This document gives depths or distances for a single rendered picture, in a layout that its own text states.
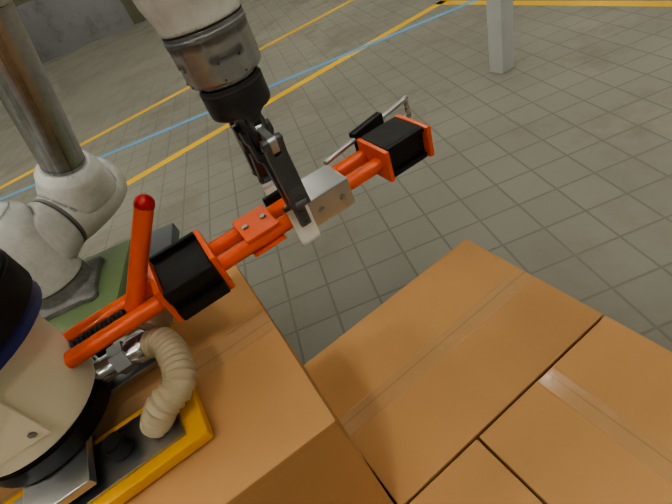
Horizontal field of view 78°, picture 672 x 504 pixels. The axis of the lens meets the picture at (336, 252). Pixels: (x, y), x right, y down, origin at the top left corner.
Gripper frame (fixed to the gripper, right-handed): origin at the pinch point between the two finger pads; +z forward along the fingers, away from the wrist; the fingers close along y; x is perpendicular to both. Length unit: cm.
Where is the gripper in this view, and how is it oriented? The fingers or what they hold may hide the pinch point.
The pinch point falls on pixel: (292, 213)
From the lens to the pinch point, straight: 60.2
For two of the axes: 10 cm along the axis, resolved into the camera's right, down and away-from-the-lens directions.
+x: 8.1, -5.4, 2.1
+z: 2.9, 7.0, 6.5
